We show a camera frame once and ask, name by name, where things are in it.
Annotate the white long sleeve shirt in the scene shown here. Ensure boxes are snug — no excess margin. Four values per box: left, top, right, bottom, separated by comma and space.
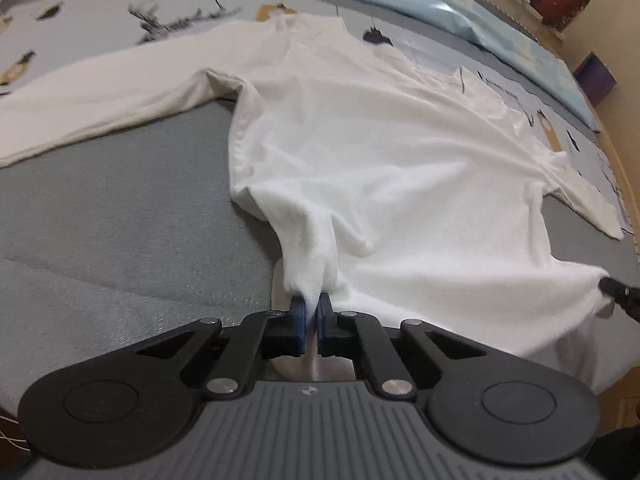
0, 12, 626, 384

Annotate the grey deer print bed sheet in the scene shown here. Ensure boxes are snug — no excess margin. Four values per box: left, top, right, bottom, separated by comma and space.
1, 0, 639, 413

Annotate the purple box by wall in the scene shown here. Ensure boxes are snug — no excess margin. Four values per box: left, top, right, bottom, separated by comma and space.
574, 52, 617, 107

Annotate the white cable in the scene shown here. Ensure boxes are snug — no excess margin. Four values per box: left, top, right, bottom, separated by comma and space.
0, 406, 32, 461

